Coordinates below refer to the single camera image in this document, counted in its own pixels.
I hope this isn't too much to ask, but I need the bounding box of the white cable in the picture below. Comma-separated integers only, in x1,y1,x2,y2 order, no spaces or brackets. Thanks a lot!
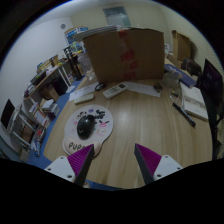
169,89,183,108

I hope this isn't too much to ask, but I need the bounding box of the clear plastic container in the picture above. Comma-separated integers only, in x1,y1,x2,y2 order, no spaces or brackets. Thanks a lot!
163,71,181,89

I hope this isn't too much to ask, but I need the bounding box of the cluttered shelf unit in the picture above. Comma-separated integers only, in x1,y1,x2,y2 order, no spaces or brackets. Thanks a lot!
13,54,76,158

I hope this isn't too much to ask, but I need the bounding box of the black marker pen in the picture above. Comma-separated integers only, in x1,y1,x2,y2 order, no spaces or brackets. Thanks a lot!
172,101,197,128

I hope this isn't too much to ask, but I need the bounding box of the white book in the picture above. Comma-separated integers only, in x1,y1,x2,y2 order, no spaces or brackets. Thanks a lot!
179,81,209,122

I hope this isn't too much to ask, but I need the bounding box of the black office chair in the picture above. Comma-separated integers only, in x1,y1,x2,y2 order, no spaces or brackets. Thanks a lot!
196,58,224,159

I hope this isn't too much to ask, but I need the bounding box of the large cardboard box red tape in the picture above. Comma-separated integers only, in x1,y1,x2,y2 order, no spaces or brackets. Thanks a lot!
82,27,166,84

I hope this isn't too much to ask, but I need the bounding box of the black bag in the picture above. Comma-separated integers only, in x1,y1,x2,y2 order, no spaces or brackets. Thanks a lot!
181,58,203,77

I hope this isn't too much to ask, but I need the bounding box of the clear glass jar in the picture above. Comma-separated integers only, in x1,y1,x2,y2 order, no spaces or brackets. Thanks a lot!
77,52,96,81

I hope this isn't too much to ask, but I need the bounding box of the white remote control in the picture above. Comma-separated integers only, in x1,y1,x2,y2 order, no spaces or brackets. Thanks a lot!
102,82,129,100

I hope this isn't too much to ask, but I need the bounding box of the window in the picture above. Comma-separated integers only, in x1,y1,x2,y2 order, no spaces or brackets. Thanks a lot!
102,5,132,28

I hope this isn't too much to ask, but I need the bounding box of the black metal stand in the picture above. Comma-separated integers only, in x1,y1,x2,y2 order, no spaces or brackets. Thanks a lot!
63,45,83,81

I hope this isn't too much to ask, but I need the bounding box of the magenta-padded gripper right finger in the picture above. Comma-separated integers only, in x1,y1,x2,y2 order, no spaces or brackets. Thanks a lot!
133,143,184,186

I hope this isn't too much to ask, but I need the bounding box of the black computer mouse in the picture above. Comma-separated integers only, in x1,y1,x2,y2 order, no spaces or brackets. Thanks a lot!
76,114,96,140

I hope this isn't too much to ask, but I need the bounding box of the blue white display cabinet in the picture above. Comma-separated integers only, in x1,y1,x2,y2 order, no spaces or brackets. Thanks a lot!
64,26,89,56

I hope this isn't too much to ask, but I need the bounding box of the slim beige remote control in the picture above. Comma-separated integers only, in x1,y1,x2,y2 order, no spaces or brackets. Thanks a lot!
73,92,96,105

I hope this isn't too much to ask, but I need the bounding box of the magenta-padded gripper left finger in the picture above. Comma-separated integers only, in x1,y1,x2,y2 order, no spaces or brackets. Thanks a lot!
44,143,96,187

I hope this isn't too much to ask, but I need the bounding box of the black monitor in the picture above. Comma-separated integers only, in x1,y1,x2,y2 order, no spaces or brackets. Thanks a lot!
0,98,16,130

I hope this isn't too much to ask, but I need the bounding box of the small black binder clip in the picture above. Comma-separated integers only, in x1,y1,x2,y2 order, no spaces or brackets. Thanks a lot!
152,82,164,94

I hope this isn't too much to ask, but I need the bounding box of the white cartoon print mouse pad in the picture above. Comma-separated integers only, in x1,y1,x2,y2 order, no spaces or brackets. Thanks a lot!
62,104,114,157

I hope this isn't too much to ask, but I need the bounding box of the blue book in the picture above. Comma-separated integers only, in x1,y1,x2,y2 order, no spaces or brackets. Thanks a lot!
163,63,198,88

